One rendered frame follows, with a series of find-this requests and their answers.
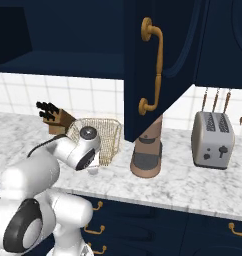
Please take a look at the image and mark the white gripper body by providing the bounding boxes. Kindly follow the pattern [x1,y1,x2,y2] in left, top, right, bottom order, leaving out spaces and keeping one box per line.
[86,151,101,176]

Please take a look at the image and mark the navy base cabinet drawers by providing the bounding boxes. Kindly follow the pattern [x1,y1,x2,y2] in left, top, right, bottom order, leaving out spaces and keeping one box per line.
[26,194,242,256]

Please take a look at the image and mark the navy cabinet door plain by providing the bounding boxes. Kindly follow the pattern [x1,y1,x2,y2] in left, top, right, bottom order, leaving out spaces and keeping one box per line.
[0,5,33,80]

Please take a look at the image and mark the navy closed cabinet door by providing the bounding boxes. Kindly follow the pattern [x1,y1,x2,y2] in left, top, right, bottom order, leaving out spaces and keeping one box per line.
[194,0,242,91]

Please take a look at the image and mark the brown coffee machine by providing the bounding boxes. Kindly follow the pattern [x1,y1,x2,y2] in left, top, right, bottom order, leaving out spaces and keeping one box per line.
[129,114,164,179]

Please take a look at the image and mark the wooden knife block black knives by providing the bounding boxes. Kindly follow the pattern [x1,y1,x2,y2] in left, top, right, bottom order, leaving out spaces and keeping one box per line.
[35,100,77,136]

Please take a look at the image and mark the grey two-slot toaster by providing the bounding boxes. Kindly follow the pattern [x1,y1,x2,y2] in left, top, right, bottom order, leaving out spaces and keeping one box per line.
[190,110,236,171]

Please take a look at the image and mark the pale wire basket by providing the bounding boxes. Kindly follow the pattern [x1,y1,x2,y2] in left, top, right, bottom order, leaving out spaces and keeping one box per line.
[66,117,123,167]

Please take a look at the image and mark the brass drawer handle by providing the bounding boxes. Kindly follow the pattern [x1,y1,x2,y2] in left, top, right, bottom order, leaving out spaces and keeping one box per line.
[227,222,242,239]
[83,223,106,236]
[92,200,104,212]
[86,241,108,256]

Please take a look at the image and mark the brass cabinet door handle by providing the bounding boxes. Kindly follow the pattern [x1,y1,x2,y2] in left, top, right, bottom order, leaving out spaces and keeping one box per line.
[138,17,165,117]

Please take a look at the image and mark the navy wall cabinet body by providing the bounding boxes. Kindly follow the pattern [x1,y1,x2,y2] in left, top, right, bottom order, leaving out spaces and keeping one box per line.
[0,0,126,81]

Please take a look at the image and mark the hanging tool with brown handle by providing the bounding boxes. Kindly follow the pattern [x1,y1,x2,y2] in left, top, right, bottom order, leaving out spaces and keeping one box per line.
[200,87,209,113]
[211,87,221,114]
[222,88,233,115]

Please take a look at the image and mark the navy cabinet door with handle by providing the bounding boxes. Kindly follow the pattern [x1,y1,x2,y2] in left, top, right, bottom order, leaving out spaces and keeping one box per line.
[122,0,211,143]

